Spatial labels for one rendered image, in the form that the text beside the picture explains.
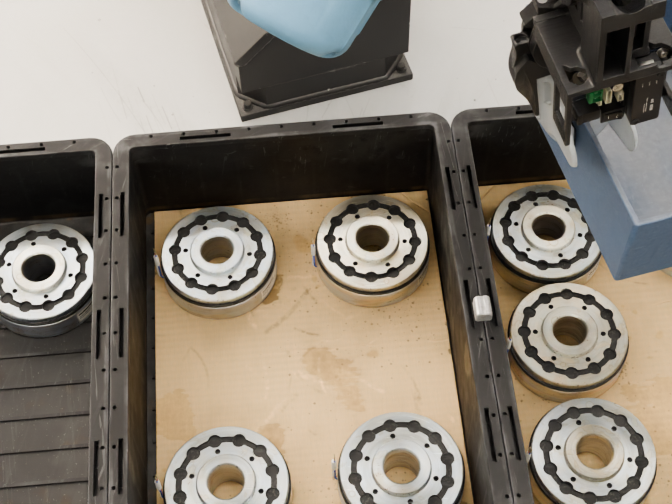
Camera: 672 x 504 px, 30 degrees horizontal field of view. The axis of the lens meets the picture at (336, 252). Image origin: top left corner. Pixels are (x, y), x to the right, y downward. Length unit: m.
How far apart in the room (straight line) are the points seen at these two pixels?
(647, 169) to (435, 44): 0.60
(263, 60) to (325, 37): 0.69
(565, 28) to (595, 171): 0.14
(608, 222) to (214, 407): 0.40
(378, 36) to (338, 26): 0.72
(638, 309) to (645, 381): 0.07
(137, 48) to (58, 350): 0.48
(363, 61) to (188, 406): 0.49
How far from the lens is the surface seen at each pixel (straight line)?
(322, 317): 1.13
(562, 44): 0.75
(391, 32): 1.39
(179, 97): 1.45
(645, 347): 1.14
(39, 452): 1.11
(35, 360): 1.15
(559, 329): 1.12
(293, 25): 0.66
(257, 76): 1.38
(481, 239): 1.06
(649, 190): 0.93
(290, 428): 1.08
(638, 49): 0.75
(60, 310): 1.13
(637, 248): 0.85
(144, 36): 1.52
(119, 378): 1.01
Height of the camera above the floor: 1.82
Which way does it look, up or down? 58 degrees down
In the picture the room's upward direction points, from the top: 2 degrees counter-clockwise
